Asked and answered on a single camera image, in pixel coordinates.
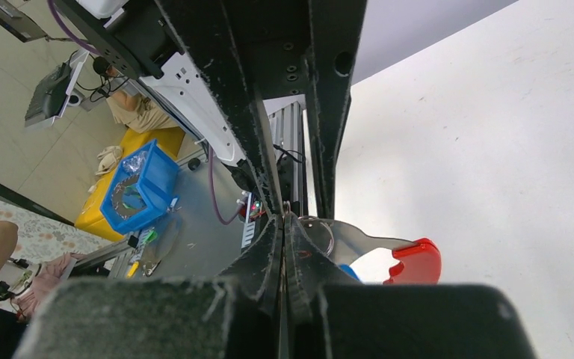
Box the blue key tag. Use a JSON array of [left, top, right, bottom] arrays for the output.
[[338, 264, 362, 283]]

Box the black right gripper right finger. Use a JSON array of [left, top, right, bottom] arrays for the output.
[[285, 212, 363, 317]]

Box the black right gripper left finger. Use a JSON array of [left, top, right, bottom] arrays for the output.
[[218, 215, 284, 316]]

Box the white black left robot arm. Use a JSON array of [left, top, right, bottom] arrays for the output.
[[48, 1, 366, 218]]

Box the blue plastic bin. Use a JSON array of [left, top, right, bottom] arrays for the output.
[[101, 140, 179, 234]]

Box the yellow box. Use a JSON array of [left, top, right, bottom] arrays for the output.
[[74, 127, 185, 242]]

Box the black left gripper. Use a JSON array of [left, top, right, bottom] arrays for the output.
[[157, 0, 367, 218]]

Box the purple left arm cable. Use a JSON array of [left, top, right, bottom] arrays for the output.
[[45, 0, 248, 227]]

